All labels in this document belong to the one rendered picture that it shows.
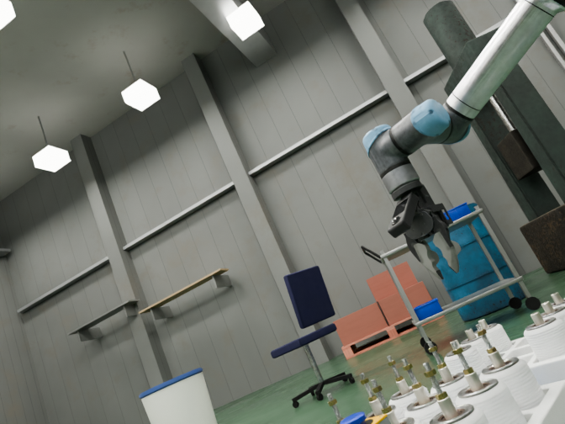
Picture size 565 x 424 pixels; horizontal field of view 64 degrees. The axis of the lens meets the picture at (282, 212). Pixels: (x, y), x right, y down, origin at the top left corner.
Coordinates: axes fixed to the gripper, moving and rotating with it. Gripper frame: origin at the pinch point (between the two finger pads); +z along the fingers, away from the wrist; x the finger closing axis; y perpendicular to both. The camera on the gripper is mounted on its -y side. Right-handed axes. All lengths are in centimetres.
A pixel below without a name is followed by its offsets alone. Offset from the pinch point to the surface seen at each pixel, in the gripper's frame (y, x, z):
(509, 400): -11.5, -5.5, 23.9
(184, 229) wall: 370, 660, -278
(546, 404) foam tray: -3.2, -7.0, 28.3
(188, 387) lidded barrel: 64, 251, -2
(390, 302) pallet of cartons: 402, 320, 4
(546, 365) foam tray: 24.3, 2.2, 28.9
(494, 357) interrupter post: -0.1, -0.6, 19.0
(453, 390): -3.9, 9.2, 22.3
